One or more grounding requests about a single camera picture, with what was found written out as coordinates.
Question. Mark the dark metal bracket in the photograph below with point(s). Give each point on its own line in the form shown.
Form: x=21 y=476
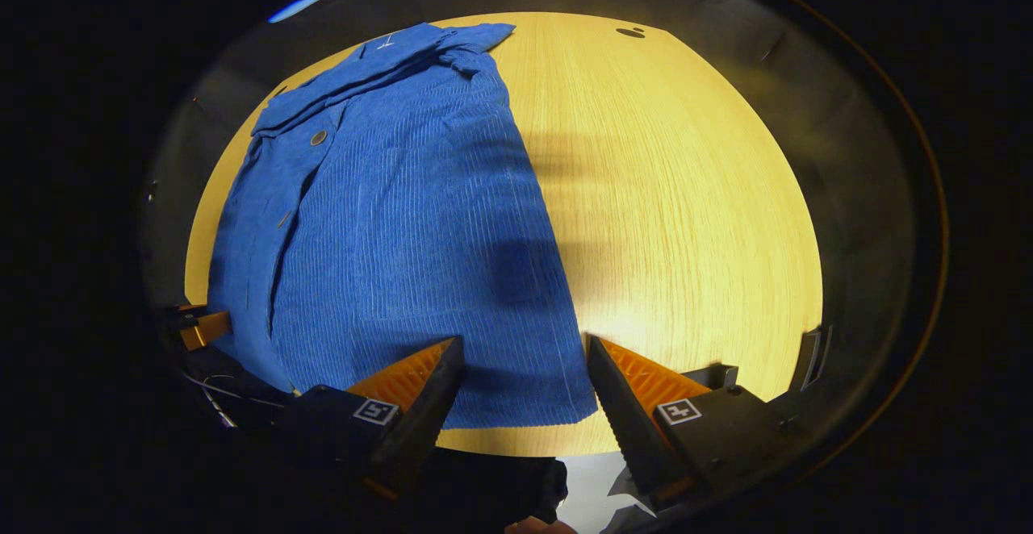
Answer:
x=714 y=374
x=809 y=360

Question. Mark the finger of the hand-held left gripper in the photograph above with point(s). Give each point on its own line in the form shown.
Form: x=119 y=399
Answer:
x=208 y=328

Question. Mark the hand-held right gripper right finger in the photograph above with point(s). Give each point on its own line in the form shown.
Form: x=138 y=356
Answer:
x=621 y=421

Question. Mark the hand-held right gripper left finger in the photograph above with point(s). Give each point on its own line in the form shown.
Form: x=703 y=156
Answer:
x=424 y=421

